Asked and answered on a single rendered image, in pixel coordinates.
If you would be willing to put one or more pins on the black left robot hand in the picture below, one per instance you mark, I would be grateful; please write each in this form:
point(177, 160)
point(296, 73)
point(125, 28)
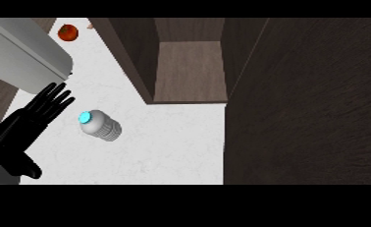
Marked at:
point(21, 129)

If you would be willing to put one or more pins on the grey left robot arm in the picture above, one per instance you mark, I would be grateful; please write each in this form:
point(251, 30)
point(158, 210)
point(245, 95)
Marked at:
point(8, 179)

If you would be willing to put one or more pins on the clear bottled water, blue cap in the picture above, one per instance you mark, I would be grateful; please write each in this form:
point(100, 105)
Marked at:
point(102, 126)

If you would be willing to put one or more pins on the open wooden cabinet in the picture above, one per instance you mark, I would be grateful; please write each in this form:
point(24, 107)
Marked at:
point(183, 60)

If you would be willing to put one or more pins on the dark wooden cabinet door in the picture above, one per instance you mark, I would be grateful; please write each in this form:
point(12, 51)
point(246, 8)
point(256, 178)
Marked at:
point(299, 103)

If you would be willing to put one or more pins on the pale grey appliance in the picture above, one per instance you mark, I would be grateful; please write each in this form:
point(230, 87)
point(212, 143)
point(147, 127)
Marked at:
point(30, 54)

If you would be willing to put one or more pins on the red tomato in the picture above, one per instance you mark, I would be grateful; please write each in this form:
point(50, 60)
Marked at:
point(68, 32)

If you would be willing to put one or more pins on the small brown object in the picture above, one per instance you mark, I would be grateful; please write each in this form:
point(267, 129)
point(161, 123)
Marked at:
point(90, 26)

